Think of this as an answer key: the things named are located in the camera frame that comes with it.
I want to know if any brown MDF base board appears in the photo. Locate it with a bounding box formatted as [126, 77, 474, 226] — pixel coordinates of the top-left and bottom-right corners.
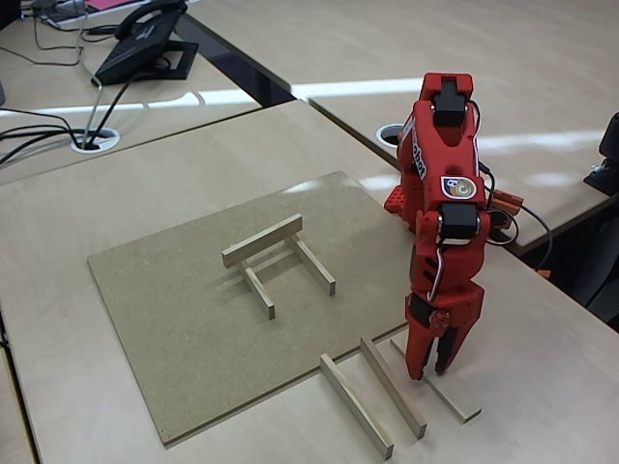
[86, 169, 476, 449]

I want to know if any black desk phone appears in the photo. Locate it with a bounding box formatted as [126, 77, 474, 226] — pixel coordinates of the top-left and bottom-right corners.
[93, 0, 200, 87]

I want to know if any pink paper sheet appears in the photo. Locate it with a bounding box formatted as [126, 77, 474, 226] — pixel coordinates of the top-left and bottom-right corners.
[85, 0, 146, 11]

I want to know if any long grey-black power cable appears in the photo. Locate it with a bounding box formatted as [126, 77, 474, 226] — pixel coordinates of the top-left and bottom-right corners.
[519, 205, 555, 272]

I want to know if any short black plug cable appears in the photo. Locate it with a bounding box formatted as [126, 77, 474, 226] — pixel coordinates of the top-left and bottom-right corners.
[478, 161, 522, 246]

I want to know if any white grommet with cables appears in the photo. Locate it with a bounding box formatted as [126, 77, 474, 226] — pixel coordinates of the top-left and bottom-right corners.
[70, 128, 121, 154]

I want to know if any black phone cable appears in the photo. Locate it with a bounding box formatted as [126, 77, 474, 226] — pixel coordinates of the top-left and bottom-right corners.
[94, 76, 134, 146]

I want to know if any black desk cable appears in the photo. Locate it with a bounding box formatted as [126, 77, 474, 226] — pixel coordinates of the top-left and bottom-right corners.
[0, 126, 81, 165]
[0, 108, 88, 146]

